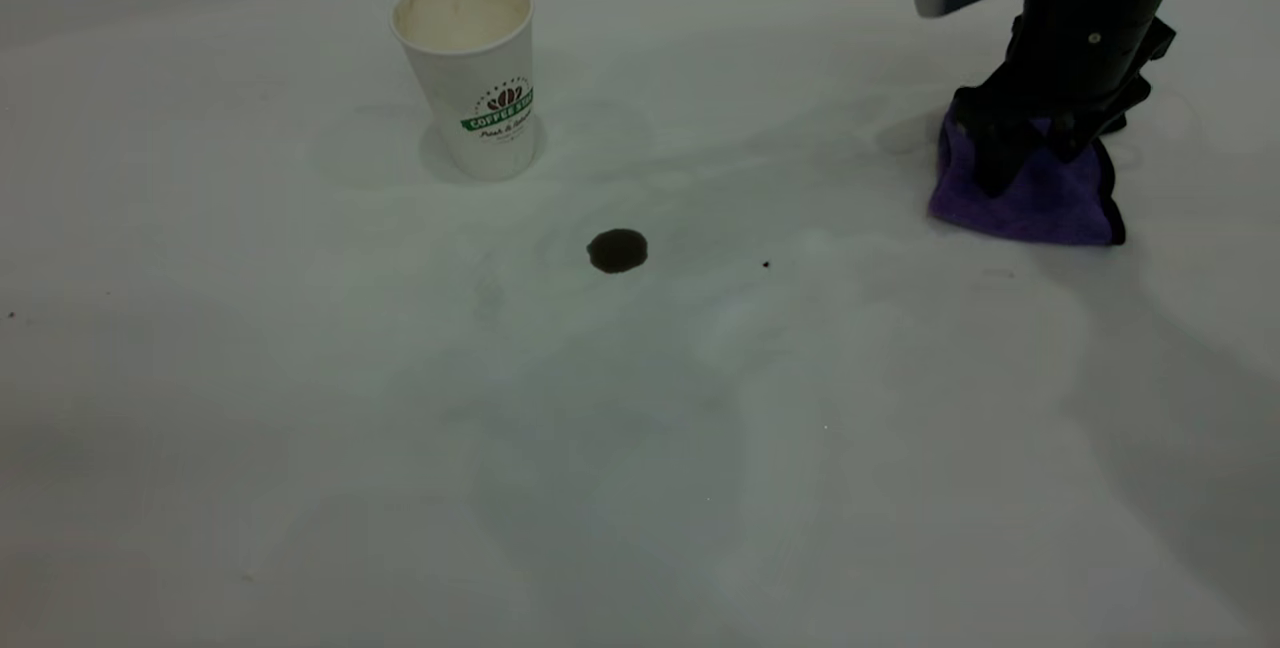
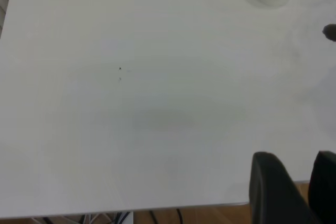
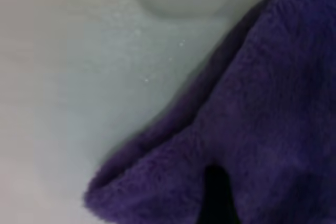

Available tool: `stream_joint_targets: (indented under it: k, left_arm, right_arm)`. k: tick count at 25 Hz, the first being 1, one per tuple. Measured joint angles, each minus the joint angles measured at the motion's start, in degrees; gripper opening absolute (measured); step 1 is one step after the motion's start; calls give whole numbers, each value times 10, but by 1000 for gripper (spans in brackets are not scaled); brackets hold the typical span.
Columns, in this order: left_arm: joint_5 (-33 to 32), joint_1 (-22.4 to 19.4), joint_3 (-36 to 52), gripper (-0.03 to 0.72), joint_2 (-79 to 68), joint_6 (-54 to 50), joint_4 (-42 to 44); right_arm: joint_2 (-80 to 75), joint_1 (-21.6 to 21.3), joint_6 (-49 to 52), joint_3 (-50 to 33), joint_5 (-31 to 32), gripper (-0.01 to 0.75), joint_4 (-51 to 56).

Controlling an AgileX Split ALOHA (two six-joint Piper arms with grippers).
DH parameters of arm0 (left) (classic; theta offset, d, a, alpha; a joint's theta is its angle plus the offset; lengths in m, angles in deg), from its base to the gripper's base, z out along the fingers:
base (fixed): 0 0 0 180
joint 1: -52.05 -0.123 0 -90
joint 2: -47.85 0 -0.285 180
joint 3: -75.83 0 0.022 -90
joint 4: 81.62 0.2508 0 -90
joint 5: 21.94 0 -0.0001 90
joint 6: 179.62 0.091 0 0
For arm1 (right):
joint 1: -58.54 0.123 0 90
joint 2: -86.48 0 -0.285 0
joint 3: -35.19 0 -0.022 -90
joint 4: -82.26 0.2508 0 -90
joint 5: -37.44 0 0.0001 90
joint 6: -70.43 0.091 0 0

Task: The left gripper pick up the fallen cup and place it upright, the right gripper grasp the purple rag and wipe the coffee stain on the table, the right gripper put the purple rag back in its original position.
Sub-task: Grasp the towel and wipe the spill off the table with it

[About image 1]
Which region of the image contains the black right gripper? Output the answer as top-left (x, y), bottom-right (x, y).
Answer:
top-left (953, 0), bottom-right (1201, 196)

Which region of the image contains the purple microfiber cloth black trim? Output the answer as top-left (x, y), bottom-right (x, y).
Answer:
top-left (928, 108), bottom-right (1128, 248)

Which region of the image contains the white paper coffee cup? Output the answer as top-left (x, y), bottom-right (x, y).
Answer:
top-left (389, 0), bottom-right (541, 182)

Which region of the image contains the dark coffee spill stain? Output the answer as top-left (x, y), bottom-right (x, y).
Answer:
top-left (587, 229), bottom-right (649, 275)

